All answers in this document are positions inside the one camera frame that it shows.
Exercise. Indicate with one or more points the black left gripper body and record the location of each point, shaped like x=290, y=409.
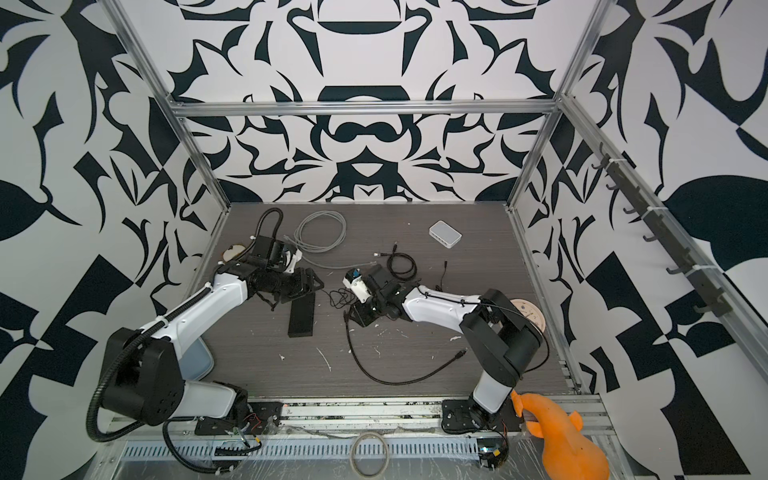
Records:
x=289, y=285

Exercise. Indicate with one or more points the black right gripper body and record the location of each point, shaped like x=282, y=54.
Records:
x=371, y=310

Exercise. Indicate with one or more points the black ribbed switch box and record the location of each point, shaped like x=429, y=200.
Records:
x=301, y=321

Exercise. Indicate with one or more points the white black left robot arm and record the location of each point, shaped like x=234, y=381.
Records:
x=141, y=376

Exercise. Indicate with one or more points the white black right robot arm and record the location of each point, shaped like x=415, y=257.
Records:
x=503, y=334

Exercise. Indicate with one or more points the brown white round toy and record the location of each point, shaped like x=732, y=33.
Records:
x=233, y=252

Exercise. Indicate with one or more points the light blue plastic lid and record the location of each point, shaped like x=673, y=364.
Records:
x=197, y=361

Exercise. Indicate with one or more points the beige round alarm clock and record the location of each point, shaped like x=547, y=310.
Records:
x=530, y=311

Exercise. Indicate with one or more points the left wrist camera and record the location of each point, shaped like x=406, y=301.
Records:
x=289, y=258

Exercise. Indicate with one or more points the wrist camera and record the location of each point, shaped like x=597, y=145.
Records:
x=289, y=258
x=353, y=281

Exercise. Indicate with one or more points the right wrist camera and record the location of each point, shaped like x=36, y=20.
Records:
x=353, y=281

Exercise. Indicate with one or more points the white network switch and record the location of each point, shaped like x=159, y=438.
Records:
x=445, y=234

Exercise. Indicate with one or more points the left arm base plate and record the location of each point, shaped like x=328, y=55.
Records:
x=254, y=419

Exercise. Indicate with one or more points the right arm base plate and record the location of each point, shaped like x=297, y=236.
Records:
x=464, y=416

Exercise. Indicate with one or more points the black wall hook rail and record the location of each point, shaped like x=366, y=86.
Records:
x=665, y=231

